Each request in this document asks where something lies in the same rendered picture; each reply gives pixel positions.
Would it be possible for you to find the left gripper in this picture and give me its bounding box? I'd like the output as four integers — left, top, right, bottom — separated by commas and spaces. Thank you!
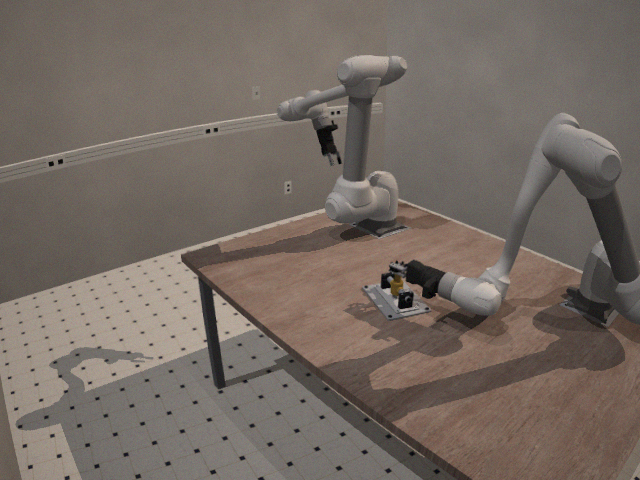
389, 260, 462, 302

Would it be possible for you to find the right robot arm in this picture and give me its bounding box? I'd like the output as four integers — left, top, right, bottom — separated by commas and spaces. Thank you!
277, 55, 407, 236

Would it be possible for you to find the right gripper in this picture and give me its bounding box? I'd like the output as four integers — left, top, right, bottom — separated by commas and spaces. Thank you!
312, 116, 342, 166

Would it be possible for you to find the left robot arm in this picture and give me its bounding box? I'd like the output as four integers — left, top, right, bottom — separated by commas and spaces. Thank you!
451, 113, 640, 325

